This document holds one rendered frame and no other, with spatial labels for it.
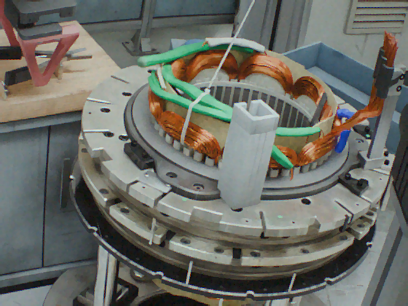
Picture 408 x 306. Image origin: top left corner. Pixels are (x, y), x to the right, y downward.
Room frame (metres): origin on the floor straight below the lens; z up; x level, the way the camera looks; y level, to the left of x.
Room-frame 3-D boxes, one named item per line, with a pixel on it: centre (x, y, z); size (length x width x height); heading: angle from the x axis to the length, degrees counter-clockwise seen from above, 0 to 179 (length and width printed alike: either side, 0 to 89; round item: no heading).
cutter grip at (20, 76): (0.81, 0.20, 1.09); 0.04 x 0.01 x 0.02; 140
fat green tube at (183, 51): (0.80, 0.02, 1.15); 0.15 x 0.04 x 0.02; 128
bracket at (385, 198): (0.75, -0.20, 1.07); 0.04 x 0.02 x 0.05; 176
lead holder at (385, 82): (0.73, -0.16, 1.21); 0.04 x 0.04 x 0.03; 38
